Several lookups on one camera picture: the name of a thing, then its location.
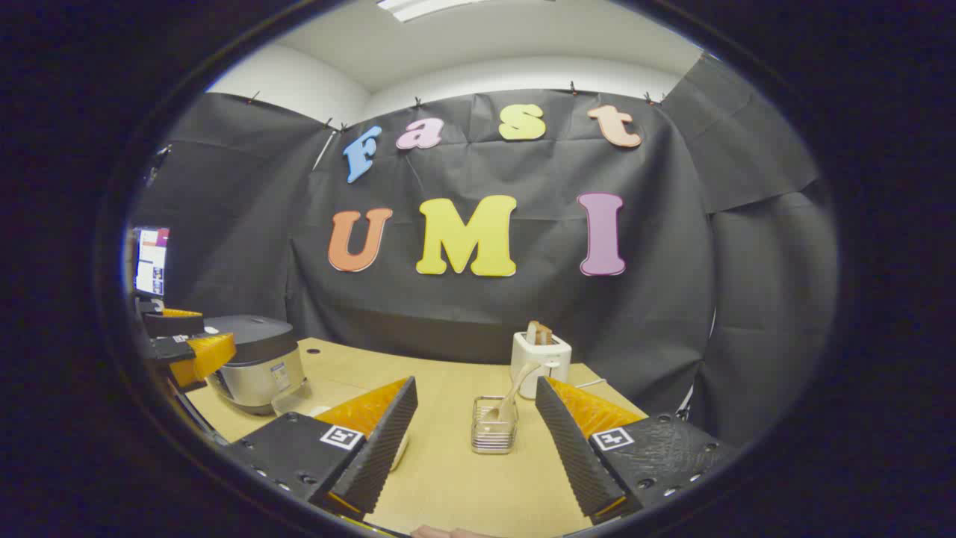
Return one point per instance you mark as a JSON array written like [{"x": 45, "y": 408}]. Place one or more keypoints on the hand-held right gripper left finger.
[{"x": 377, "y": 448}]

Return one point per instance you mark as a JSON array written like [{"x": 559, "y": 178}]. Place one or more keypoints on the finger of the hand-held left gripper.
[
  {"x": 173, "y": 325},
  {"x": 205, "y": 357}
]

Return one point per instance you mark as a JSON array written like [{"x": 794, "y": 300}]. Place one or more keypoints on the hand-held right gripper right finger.
[{"x": 571, "y": 448}]

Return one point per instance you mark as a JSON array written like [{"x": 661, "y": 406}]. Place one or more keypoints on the silver black rice cooker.
[{"x": 258, "y": 359}]

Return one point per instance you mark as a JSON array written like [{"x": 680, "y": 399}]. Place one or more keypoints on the wooden spoon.
[{"x": 515, "y": 388}]

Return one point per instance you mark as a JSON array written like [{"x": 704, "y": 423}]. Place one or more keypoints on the computer monitor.
[{"x": 151, "y": 260}]

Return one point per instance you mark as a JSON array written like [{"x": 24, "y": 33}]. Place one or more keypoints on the clear plastic container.
[{"x": 306, "y": 396}]

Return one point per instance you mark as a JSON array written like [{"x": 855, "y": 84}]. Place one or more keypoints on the white toaster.
[{"x": 556, "y": 359}]

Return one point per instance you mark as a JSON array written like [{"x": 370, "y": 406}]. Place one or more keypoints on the brown toast slice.
[{"x": 539, "y": 334}]

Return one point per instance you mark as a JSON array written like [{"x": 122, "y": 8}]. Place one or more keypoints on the black backdrop cloth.
[{"x": 523, "y": 314}]

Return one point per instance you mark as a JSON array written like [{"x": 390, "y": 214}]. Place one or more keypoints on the ceiling light panel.
[{"x": 426, "y": 7}]

